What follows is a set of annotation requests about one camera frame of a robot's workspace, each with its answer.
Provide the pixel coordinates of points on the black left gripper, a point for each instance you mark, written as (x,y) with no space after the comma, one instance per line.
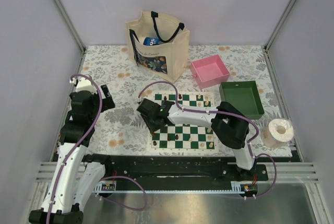
(107,103)

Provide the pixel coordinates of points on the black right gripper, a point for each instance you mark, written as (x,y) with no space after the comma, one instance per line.
(152,128)

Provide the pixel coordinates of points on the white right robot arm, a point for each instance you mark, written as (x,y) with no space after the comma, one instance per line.
(229,125)

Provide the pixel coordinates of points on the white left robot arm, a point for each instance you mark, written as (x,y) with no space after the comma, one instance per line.
(66,198)

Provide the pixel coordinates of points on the green white chess board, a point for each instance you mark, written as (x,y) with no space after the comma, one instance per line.
(176,136)

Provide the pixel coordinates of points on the floral table cloth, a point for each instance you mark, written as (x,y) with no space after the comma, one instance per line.
(122,131)

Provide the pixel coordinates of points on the beige canvas tote bag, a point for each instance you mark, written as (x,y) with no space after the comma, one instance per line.
(169,58)

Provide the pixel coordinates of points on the pink plastic box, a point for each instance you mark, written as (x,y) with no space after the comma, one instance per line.
(209,71)

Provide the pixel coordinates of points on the blue white bottle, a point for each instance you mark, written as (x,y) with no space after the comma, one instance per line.
(150,41)

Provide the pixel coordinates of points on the green plastic box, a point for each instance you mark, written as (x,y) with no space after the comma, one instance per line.
(244,96)

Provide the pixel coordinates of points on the white toilet paper roll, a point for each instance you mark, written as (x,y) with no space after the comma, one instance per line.
(278,133)

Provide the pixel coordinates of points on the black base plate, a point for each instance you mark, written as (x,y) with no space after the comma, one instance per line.
(172,173)

